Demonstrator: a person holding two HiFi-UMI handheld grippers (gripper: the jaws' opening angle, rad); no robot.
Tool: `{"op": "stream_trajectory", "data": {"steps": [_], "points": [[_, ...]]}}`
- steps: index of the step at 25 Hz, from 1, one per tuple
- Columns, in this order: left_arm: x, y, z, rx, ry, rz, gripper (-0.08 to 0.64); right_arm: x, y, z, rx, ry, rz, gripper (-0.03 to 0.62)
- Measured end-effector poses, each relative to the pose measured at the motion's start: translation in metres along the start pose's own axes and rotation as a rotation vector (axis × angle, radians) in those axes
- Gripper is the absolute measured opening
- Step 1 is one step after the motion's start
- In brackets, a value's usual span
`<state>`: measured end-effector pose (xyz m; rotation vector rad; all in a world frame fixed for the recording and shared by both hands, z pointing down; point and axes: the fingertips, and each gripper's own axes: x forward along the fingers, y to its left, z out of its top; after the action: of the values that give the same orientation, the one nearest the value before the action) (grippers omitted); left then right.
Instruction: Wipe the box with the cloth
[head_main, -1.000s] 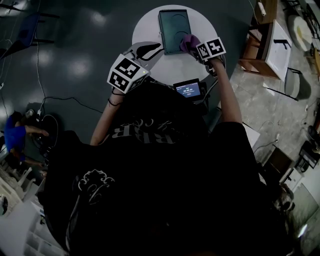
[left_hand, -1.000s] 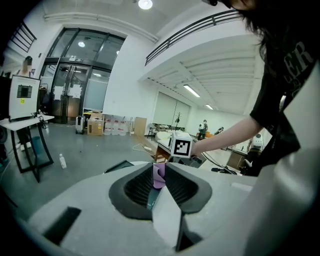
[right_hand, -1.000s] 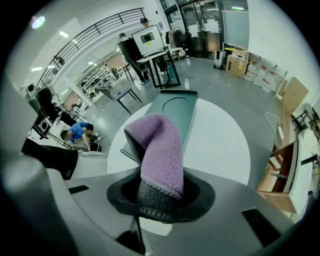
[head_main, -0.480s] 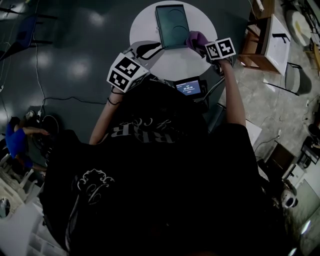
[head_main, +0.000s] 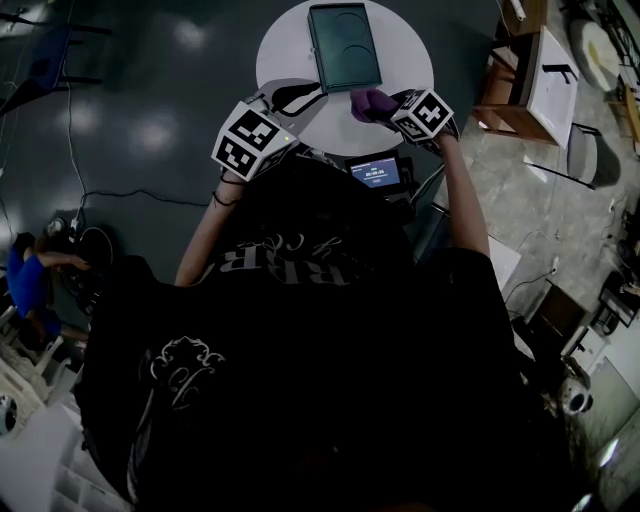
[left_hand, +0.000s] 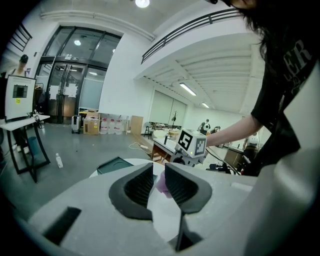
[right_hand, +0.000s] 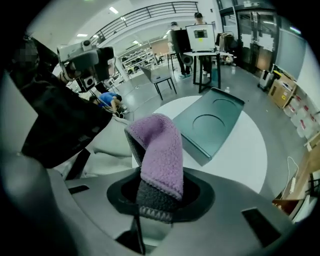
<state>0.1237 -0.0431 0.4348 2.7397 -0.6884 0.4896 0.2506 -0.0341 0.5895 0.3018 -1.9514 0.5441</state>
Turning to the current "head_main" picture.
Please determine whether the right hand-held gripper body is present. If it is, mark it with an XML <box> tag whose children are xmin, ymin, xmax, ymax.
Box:
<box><xmin>389</xmin><ymin>88</ymin><xmax>460</xmax><ymax>150</ymax></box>

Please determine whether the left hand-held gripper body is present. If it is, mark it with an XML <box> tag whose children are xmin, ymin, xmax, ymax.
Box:
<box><xmin>211</xmin><ymin>98</ymin><xmax>300</xmax><ymax>182</ymax></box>

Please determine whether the purple cloth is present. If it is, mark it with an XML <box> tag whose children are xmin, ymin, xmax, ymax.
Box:
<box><xmin>349</xmin><ymin>88</ymin><xmax>400</xmax><ymax>124</ymax></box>

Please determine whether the dark green case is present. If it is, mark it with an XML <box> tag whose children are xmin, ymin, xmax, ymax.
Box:
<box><xmin>306</xmin><ymin>2</ymin><xmax>384</xmax><ymax>95</ymax></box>

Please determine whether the person's right forearm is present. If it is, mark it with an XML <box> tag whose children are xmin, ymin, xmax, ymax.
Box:
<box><xmin>432</xmin><ymin>133</ymin><xmax>492</xmax><ymax>262</ymax></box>

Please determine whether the person's left forearm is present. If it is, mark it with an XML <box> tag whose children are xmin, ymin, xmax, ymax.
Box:
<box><xmin>174</xmin><ymin>172</ymin><xmax>247</xmax><ymax>288</ymax></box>

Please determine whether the person's white shoe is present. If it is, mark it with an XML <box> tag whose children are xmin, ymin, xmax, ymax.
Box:
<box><xmin>299</xmin><ymin>147</ymin><xmax>344</xmax><ymax>166</ymax></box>

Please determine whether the small screen device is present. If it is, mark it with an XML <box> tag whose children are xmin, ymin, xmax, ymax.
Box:
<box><xmin>344</xmin><ymin>151</ymin><xmax>417</xmax><ymax>195</ymax></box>

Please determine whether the black faucet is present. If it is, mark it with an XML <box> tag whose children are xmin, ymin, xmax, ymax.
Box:
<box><xmin>541</xmin><ymin>63</ymin><xmax>580</xmax><ymax>85</ymax></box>

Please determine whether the grey chair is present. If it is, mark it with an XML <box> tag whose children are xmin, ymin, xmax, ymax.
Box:
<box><xmin>523</xmin><ymin>122</ymin><xmax>622</xmax><ymax>192</ymax></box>

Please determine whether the white ceramic basin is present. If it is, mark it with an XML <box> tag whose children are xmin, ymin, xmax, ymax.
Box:
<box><xmin>568</xmin><ymin>17</ymin><xmax>622</xmax><ymax>92</ymax></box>

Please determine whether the person's black printed shirt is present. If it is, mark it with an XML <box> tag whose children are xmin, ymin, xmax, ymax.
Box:
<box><xmin>74</xmin><ymin>158</ymin><xmax>576</xmax><ymax>512</ymax></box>

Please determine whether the blue chair with black legs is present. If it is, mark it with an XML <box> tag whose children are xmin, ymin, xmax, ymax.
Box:
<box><xmin>0</xmin><ymin>24</ymin><xmax>114</xmax><ymax>117</ymax></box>

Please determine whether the black floor cable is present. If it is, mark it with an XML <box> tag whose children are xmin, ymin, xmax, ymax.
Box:
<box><xmin>79</xmin><ymin>187</ymin><xmax>212</xmax><ymax>209</ymax></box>

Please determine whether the white floor cable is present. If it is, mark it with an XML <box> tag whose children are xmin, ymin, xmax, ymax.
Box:
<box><xmin>65</xmin><ymin>82</ymin><xmax>90</xmax><ymax>224</ymax></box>

